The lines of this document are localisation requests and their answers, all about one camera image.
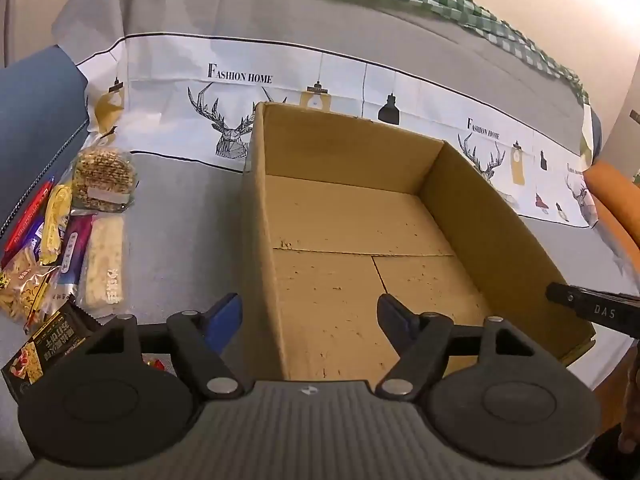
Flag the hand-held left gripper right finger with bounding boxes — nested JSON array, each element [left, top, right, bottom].
[[376, 292, 541, 403]]

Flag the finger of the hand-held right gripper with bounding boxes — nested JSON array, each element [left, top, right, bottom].
[[546, 282, 583, 311]]

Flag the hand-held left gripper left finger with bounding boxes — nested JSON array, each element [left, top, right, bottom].
[[82, 292, 246, 401]]

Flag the brown cardboard box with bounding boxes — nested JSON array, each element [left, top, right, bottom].
[[241, 101, 597, 386]]

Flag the white nougat bar packet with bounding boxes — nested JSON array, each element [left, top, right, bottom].
[[80, 212, 127, 317]]

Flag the holographic purple snack packet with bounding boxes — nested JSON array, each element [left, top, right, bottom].
[[50, 212, 97, 306]]

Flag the black snack packet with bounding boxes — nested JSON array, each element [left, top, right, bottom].
[[0, 302, 103, 403]]

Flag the clear bag of nut brittle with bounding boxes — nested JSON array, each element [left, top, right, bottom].
[[71, 146, 138, 212]]

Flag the yellow snack bar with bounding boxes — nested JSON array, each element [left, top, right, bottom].
[[39, 184, 73, 266]]

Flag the clear packet of yellow snacks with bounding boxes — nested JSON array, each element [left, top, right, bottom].
[[0, 250, 61, 333]]

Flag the purple chocolate bar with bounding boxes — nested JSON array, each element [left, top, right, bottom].
[[2, 217, 47, 266]]

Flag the red snack packet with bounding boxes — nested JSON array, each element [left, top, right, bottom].
[[0, 176, 56, 268]]

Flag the orange cushion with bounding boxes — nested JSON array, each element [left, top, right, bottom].
[[582, 160, 640, 256]]

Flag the green checkered cloth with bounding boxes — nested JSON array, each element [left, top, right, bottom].
[[89, 0, 591, 106]]

